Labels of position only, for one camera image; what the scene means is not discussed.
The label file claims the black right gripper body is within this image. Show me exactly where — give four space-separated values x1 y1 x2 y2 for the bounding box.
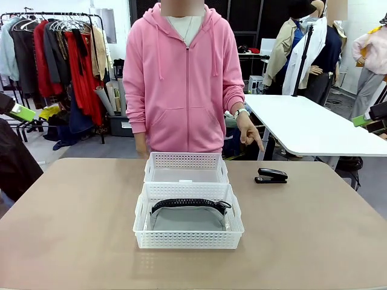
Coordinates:
366 101 387 134

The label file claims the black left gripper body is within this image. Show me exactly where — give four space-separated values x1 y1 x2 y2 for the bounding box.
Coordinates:
0 92 16 115

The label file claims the grey pouch with black zipper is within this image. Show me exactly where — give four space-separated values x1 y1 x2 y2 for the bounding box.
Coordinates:
149 197 232 232

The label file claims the person's left forearm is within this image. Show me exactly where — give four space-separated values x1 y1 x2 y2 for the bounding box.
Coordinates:
223 81 246 114

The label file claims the person's right forearm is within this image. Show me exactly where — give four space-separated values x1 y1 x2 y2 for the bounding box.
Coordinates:
122 87 151 135

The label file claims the person's left hand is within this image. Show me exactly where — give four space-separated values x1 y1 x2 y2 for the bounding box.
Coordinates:
236 115 266 153

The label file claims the person's right hand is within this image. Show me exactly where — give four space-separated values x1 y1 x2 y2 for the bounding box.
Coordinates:
134 132 151 159

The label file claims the yellow bag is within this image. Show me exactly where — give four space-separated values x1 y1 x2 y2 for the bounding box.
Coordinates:
39 105 60 120

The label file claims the white desk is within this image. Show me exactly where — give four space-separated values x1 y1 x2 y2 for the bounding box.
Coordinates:
244 94 387 170

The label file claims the dark grey coat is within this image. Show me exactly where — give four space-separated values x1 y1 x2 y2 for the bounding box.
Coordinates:
11 20 39 95

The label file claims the black cloth cover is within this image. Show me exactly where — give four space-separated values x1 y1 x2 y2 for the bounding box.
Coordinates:
0 118 44 202

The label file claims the black backpack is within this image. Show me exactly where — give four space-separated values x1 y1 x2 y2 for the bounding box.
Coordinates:
334 156 363 191

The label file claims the red jacket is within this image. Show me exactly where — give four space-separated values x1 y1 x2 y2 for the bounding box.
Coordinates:
33 20 63 98

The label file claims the light blue fleece jacket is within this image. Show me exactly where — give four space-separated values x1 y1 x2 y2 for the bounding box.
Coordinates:
0 16 19 82

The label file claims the navy blue garment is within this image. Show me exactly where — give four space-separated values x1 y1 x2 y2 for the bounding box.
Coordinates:
68 90 94 134

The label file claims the grey zip jacket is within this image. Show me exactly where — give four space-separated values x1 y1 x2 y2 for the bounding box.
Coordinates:
44 21 73 86

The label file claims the long red dress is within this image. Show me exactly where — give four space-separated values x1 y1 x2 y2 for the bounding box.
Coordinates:
65 30 105 126

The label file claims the mannequin in white coat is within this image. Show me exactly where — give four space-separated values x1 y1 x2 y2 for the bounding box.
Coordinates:
282 0 348 106

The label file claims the grey paper roll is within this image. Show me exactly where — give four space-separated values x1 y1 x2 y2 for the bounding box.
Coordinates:
93 85 115 117

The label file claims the black tripod pole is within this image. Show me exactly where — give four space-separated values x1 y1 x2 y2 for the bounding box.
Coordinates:
291 24 314 98

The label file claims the beige paper roll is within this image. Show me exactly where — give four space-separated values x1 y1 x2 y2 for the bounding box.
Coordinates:
105 80 122 113

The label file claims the beige coat on hanger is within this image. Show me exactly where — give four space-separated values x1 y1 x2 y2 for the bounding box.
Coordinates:
89 25 110 82

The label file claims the grey plastic storage box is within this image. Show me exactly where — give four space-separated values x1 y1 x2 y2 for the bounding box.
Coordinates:
107 114 135 138

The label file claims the black metal clothes rack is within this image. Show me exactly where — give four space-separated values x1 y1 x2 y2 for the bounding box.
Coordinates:
0 11 106 144

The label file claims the mannequin in beige trench coat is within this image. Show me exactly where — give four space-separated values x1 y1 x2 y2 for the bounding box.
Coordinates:
262 0 315 95

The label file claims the black stapler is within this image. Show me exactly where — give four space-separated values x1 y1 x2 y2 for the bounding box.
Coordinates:
254 168 288 184

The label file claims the white computer case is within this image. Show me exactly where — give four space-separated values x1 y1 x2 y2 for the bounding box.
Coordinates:
247 75 264 94

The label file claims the person in pink hoodie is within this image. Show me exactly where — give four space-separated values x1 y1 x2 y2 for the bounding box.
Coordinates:
122 2 246 154

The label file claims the white perforated basket, rim label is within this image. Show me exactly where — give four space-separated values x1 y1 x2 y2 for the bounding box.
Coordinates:
143 151 230 184

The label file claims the white perforated basket, low label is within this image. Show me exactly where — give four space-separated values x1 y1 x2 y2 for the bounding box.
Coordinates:
132 182 245 250

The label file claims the silver necklace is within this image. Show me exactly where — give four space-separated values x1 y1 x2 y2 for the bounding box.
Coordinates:
171 16 194 43

